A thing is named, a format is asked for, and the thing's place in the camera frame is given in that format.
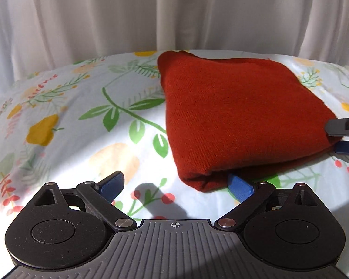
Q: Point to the floral bed sheet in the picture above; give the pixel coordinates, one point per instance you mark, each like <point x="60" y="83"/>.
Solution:
<point x="75" y="122"/>

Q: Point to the red knit sweater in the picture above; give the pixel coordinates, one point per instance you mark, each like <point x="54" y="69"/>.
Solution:
<point x="235" y="107"/>

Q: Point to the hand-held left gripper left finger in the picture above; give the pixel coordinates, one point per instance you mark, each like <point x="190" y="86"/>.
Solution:
<point x="112" y="184"/>

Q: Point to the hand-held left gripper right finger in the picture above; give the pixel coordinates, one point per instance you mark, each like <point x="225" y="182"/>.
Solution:
<point x="241" y="187"/>

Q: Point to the white curtain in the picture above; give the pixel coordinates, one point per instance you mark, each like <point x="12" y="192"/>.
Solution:
<point x="163" y="11"/>

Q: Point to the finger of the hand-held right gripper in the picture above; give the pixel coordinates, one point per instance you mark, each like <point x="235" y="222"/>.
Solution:
<point x="341" y="127"/>
<point x="347" y="148"/>

